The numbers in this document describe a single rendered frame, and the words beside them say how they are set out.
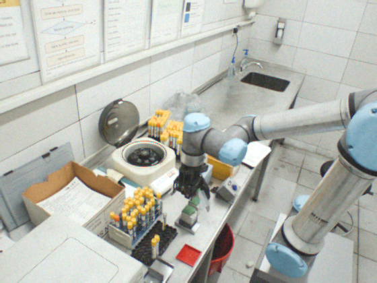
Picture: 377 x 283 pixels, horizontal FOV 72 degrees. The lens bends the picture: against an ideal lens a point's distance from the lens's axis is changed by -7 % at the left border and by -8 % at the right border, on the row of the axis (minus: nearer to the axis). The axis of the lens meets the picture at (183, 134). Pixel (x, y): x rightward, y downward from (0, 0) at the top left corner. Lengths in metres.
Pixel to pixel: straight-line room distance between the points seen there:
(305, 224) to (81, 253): 0.52
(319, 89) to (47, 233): 2.92
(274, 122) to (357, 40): 2.38
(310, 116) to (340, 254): 0.58
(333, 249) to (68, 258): 0.87
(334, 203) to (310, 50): 2.56
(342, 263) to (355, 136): 0.65
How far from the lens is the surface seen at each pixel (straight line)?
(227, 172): 1.27
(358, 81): 3.18
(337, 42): 3.10
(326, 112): 0.73
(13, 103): 0.99
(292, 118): 0.76
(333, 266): 1.10
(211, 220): 1.13
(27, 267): 0.69
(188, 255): 1.02
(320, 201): 0.68
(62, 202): 1.14
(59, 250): 0.69
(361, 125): 0.55
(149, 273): 0.93
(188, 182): 0.88
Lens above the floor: 1.71
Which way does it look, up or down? 31 degrees down
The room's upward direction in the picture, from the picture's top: 5 degrees clockwise
